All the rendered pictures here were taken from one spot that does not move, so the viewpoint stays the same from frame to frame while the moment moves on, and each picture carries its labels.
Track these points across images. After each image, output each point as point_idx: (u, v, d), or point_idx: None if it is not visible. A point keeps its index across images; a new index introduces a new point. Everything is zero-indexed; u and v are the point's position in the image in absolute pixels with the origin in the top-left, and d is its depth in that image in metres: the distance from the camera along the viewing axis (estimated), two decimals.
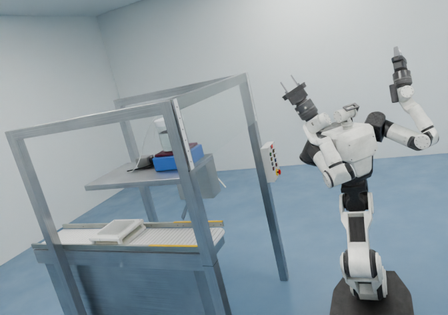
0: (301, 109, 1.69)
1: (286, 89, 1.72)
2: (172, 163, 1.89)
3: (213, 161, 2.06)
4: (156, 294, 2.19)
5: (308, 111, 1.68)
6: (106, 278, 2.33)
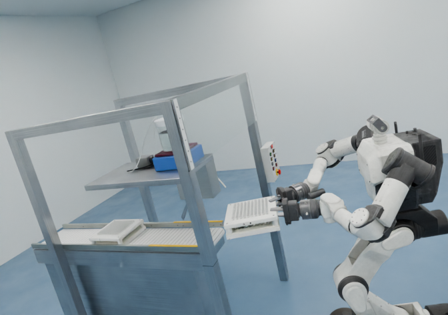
0: None
1: (276, 199, 1.79)
2: (172, 163, 1.89)
3: (213, 161, 2.06)
4: (156, 294, 2.19)
5: None
6: (106, 278, 2.33)
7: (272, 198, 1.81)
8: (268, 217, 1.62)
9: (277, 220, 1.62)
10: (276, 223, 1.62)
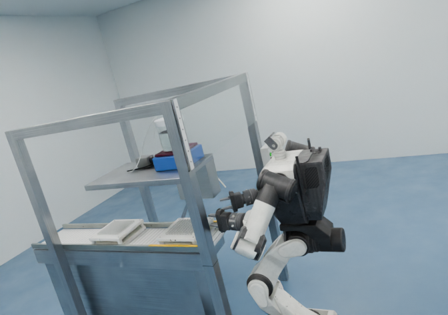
0: None
1: (227, 199, 2.07)
2: (172, 163, 1.89)
3: (213, 161, 2.06)
4: (156, 294, 2.19)
5: None
6: (106, 278, 2.33)
7: (209, 219, 2.10)
8: (188, 238, 1.94)
9: (195, 241, 1.93)
10: (194, 243, 1.93)
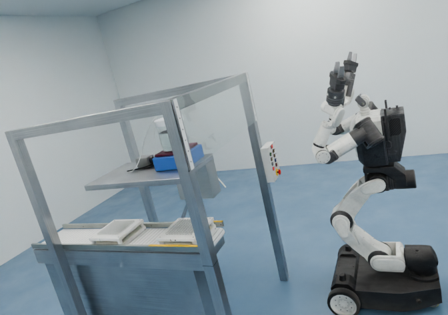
0: None
1: (353, 59, 2.47)
2: (172, 163, 1.89)
3: (213, 161, 2.06)
4: (156, 294, 2.19)
5: None
6: (106, 278, 2.33)
7: (209, 219, 2.10)
8: (188, 238, 1.94)
9: (195, 241, 1.93)
10: (194, 243, 1.93)
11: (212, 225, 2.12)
